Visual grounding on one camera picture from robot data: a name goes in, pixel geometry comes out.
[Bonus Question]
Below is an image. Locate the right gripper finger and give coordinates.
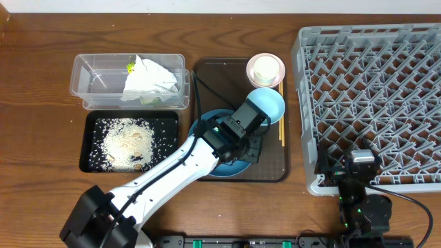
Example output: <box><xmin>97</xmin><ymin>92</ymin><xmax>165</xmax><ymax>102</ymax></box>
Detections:
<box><xmin>314</xmin><ymin>141</ymin><xmax>330</xmax><ymax>174</ymax></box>
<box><xmin>362</xmin><ymin>138</ymin><xmax>382</xmax><ymax>162</ymax></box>

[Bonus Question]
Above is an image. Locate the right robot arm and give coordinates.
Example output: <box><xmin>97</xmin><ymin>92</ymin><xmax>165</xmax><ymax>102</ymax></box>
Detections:
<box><xmin>316</xmin><ymin>139</ymin><xmax>392</xmax><ymax>236</ymax></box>

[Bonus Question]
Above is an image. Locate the black rectangular tray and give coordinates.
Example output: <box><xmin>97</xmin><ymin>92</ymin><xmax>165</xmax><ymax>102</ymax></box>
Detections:
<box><xmin>79</xmin><ymin>110</ymin><xmax>178</xmax><ymax>172</ymax></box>

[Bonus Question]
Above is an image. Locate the grey dishwasher rack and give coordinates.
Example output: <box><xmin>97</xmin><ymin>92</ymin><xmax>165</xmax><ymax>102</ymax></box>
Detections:
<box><xmin>291</xmin><ymin>23</ymin><xmax>440</xmax><ymax>196</ymax></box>

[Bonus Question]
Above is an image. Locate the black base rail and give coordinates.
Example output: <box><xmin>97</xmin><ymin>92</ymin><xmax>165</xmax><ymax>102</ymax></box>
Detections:
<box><xmin>153</xmin><ymin>236</ymin><xmax>345</xmax><ymax>248</ymax></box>

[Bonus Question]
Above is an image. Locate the light blue bowl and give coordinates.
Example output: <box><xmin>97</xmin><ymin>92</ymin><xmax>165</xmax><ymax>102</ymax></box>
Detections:
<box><xmin>247</xmin><ymin>87</ymin><xmax>285</xmax><ymax>125</ymax></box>

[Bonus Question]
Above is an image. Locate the pink bowl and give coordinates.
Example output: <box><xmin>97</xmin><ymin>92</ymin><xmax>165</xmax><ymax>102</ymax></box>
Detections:
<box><xmin>246</xmin><ymin>53</ymin><xmax>286</xmax><ymax>88</ymax></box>

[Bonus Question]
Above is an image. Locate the yellow green snack wrapper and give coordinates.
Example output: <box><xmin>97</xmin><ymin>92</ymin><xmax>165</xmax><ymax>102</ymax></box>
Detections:
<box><xmin>123</xmin><ymin>62</ymin><xmax>161</xmax><ymax>105</ymax></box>

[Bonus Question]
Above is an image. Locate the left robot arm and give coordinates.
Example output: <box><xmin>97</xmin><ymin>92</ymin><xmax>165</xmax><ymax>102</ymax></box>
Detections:
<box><xmin>59</xmin><ymin>116</ymin><xmax>260</xmax><ymax>247</ymax></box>

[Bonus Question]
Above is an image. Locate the wooden chopstick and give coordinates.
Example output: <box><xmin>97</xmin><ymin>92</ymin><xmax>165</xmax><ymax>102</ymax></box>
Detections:
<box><xmin>279</xmin><ymin>82</ymin><xmax>285</xmax><ymax>147</ymax></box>
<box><xmin>278</xmin><ymin>81</ymin><xmax>284</xmax><ymax>144</ymax></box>

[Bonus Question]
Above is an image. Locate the dark blue plate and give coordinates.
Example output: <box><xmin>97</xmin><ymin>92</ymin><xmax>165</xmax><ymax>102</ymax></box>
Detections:
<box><xmin>188</xmin><ymin>109</ymin><xmax>251</xmax><ymax>177</ymax></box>

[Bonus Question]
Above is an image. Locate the white napkin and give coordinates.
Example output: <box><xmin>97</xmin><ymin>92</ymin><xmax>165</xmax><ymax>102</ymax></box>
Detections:
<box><xmin>121</xmin><ymin>55</ymin><xmax>179</xmax><ymax>103</ymax></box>

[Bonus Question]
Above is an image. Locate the brown serving tray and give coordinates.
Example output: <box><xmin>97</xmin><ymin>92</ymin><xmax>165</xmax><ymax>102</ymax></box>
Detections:
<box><xmin>193</xmin><ymin>57</ymin><xmax>289</xmax><ymax>183</ymax></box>

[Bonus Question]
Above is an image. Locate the clear plastic waste bin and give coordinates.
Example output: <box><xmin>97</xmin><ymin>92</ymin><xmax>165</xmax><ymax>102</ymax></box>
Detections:
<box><xmin>70</xmin><ymin>53</ymin><xmax>190</xmax><ymax>110</ymax></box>

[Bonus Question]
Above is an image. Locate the white rice pile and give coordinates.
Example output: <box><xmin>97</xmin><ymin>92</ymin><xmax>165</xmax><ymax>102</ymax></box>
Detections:
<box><xmin>88</xmin><ymin>117</ymin><xmax>178</xmax><ymax>173</ymax></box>

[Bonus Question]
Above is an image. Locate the cream cup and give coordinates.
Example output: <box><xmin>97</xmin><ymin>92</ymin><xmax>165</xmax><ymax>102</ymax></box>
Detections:
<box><xmin>254</xmin><ymin>56</ymin><xmax>279</xmax><ymax>86</ymax></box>

